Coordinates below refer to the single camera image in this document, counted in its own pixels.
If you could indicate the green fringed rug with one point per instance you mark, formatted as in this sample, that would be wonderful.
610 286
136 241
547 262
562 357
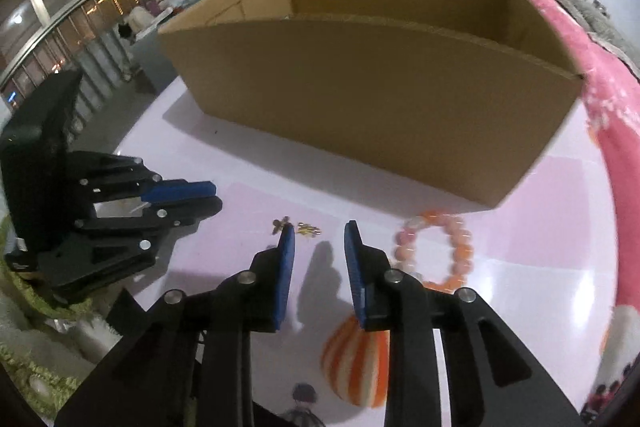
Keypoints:
30 347

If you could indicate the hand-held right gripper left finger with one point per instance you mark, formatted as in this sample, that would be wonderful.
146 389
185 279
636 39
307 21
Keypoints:
285 277

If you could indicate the small bronze earring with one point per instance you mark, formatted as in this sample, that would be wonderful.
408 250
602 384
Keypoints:
280 224

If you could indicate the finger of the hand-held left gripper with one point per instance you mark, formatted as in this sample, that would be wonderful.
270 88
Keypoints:
175 191
190 209

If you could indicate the pink printed blanket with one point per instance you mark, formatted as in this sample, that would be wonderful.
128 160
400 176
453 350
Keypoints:
615 157

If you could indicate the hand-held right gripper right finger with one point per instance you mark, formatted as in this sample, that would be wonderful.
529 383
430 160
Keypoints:
356 277

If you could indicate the brown cardboard box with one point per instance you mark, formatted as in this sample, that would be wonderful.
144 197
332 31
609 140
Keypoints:
375 107

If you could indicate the grey fuzzy blanket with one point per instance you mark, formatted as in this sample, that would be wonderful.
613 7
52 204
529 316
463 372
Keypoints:
600 22

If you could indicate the small gold earring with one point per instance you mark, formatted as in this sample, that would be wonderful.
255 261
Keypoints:
309 230

